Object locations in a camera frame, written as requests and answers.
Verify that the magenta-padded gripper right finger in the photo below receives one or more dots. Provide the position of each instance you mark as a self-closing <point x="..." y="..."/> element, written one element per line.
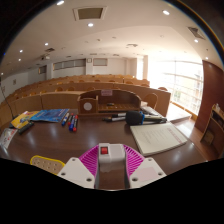
<point x="148" y="171"/>

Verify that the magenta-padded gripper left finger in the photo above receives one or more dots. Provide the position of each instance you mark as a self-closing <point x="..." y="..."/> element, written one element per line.
<point x="76" y="171"/>

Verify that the white charger with red switch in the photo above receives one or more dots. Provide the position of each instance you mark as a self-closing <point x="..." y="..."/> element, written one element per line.
<point x="112" y="155"/>

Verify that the white notepad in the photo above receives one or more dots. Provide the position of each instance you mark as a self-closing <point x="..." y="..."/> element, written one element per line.
<point x="156" y="138"/>

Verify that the blue marker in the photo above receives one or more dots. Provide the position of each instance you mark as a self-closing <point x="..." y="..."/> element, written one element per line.
<point x="65" y="119"/>
<point x="71" y="125"/>

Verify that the red marker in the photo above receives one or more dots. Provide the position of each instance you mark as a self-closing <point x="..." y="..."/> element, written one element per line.
<point x="76" y="123"/>
<point x="70" y="119"/>

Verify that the black handheld microphone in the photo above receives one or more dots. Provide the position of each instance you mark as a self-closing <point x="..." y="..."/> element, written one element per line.
<point x="134" y="118"/>

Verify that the blue booklet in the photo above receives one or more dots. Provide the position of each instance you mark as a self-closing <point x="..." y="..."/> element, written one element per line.
<point x="50" y="115"/>

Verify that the black pen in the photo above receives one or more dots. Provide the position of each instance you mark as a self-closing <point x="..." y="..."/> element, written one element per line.
<point x="119" y="115"/>
<point x="113" y="119"/>

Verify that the black remote control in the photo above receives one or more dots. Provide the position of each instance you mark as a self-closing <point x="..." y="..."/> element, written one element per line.
<point x="26" y="127"/>

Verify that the wooden chair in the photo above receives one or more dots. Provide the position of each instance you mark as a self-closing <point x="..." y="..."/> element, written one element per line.
<point x="150" y="100"/>

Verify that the wooden lecture hall seat rows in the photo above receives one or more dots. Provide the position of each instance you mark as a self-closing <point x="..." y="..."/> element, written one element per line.
<point x="60" y="98"/>

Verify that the wooden desk organizer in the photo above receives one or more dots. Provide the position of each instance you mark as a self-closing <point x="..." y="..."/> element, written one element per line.
<point x="116" y="101"/>

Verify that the wooden shelf unit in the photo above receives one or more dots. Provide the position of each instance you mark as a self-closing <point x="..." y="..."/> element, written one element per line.
<point x="213" y="130"/>

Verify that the large bright window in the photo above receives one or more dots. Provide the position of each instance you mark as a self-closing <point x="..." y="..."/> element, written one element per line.
<point x="180" y="83"/>

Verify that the black gooseneck microphone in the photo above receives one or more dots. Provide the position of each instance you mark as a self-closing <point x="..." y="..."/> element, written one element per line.
<point x="5" y="100"/>

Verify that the ceiling projector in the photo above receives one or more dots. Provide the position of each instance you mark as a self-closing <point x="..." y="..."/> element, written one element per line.
<point x="45" y="57"/>

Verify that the square ceiling vent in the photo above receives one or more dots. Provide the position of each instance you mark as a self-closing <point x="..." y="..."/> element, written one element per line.
<point x="196" y="33"/>
<point x="90" y="13"/>

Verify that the ceiling lights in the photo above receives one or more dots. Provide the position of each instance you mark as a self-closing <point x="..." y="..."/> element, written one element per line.
<point x="90" y="24"/>

